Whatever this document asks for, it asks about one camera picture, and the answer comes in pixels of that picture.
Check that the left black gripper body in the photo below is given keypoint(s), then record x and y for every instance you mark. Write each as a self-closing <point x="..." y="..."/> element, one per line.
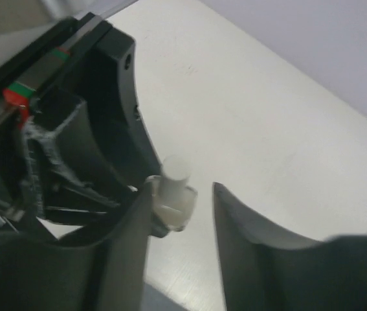
<point x="36" y="62"/>

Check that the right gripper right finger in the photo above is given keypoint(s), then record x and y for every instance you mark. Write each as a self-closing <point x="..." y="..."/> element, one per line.
<point x="265" y="266"/>

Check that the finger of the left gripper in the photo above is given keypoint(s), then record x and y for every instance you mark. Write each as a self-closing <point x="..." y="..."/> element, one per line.
<point x="89" y="128"/>
<point x="51" y="198"/>

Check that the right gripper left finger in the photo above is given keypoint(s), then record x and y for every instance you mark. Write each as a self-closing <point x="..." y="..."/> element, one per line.
<point x="98" y="267"/>

